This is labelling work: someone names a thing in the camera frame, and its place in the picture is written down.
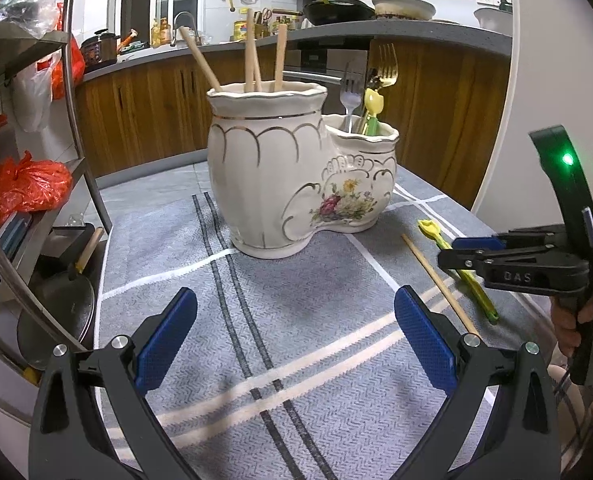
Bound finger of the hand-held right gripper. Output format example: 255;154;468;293
451;225;571;252
437;242;573;274

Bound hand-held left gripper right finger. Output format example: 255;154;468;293
394;285;562;480

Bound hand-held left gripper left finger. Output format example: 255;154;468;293
29;287;200;480

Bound yellow green plastic spoon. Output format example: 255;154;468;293
363;88;386;137
418;218;501;323

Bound white ceramic utensil holder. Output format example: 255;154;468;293
206;82;401;260

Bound person's right forearm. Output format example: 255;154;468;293
547;360;593;480

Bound person's right hand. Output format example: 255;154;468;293
549;291;593;360

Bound grey striped towel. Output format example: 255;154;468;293
94;162;552;480

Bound black frying pan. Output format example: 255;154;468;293
16;272;97;372

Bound silver fork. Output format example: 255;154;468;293
339;62;360;133

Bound gold fork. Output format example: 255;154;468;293
354;42;400;135

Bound red plastic bag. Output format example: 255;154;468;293
0;152;74;231
51;5;86;102

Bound grey kitchen countertop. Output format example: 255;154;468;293
74;19;514;84

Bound steel built-in appliance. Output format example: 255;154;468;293
284;50;370;117

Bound wooden base cabinet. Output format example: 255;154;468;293
74;40;510;209

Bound white bowl on counter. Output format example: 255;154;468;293
371;0;436;22

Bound black wok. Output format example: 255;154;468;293
304;0;375;27

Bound white plastic bag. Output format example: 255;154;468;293
11;55;62;134

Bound dark pressure cooker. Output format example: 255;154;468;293
79;30;122;74

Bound seasoning rack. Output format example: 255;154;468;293
254;7;303;39

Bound amber glass bottle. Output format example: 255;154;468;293
150;17;172;49

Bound chrome faucet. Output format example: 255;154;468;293
173;11;202;47

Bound metal shelf rack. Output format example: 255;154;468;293
0;0;114;411

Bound clear plastic bag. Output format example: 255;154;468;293
0;0;62;39

